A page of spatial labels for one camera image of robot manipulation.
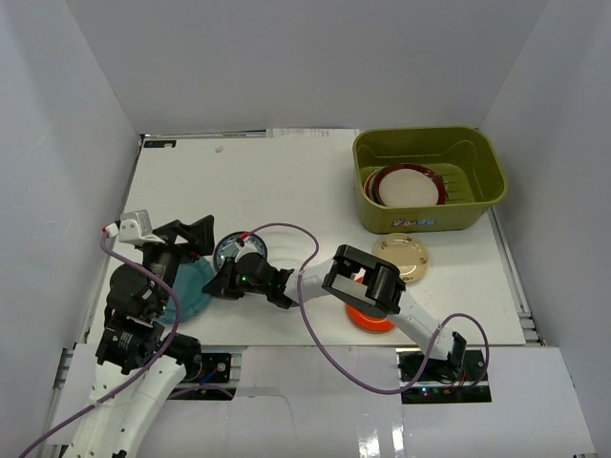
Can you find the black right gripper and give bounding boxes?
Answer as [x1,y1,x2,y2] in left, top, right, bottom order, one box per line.
[204,257,269,299]

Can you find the teal scalloped plate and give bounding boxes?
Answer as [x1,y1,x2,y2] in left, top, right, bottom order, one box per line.
[173,258,215,323]

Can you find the dark red rimmed cream plate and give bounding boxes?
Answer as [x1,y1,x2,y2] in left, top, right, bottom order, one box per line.
[371,163,446,208]

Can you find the red plate with teal flower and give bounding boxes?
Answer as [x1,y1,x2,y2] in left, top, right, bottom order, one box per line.
[364,170,380,204]

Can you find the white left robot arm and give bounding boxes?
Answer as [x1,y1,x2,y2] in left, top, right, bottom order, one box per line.
[49,210,215,457]

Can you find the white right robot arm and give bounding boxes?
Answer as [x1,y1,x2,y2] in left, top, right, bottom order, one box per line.
[202,244,466,381]

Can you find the olive green plastic bin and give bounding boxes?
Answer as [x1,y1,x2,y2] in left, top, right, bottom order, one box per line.
[352,126,507,234]

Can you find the blue patterned small plate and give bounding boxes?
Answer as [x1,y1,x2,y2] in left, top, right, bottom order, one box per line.
[213,232,268,271]

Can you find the dark label sticker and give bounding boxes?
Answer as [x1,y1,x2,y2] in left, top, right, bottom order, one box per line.
[142,139,177,149]

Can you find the white papers at back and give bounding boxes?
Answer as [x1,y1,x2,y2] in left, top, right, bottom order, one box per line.
[266,128,361,138]

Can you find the orange plate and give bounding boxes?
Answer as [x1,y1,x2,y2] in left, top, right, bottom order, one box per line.
[345,304,394,334]

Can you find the cream plate with calligraphy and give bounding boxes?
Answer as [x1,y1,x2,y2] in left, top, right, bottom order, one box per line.
[372,233,430,283]

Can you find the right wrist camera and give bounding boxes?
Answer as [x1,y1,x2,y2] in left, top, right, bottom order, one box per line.
[236,232,257,259]

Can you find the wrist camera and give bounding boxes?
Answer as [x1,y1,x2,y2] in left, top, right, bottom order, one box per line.
[102,210,164,247]
[236,232,257,259]

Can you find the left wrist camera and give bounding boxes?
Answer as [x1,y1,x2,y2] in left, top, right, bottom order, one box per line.
[102,210,164,247]

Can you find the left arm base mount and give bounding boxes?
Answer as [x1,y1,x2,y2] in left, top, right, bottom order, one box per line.
[169,352,236,401]

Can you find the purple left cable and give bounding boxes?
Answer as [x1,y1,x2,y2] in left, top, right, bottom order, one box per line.
[16,231,235,458]

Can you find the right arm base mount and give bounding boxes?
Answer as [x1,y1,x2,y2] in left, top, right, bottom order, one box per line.
[401,349,492,406]

